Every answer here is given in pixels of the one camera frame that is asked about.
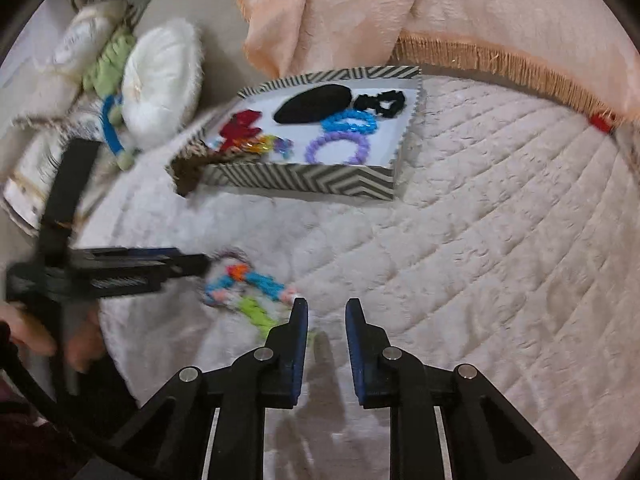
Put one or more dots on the black scrunchie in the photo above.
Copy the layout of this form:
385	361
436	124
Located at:
392	105

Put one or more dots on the cream bolster cushion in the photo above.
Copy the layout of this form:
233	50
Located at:
85	40

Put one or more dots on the leopard print hair bow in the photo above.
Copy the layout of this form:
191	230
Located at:
200	149

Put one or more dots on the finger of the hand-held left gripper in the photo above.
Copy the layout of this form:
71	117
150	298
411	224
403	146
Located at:
150	261
130	285

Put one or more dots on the small red object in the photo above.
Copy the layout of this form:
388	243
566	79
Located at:
601	122

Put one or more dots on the beige headboard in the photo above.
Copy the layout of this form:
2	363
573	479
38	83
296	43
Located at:
210	20

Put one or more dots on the quilted cream bedspread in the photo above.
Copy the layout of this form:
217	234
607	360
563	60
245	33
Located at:
475	260

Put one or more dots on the person's left hand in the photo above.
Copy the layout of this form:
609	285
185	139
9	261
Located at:
30	330

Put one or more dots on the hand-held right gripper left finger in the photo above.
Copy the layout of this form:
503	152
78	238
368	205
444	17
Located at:
299	340

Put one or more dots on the striped cardboard tray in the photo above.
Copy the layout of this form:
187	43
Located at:
300	180

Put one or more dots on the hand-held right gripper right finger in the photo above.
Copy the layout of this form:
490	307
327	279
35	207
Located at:
356	345

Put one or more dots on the red hair bow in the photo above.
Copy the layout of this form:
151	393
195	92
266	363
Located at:
240	127

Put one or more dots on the floral embroidered pillow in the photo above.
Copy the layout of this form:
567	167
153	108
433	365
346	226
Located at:
30	170

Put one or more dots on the peach fringed blanket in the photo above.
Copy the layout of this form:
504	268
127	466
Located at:
450	10

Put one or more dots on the green and blue plush toy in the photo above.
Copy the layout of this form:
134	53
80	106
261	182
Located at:
110	60

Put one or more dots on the round white cushion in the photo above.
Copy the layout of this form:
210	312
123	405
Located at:
160	85

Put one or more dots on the black oval hair pad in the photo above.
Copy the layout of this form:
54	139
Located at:
312	105

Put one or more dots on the brown scrunchie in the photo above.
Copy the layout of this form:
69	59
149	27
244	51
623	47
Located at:
187	177

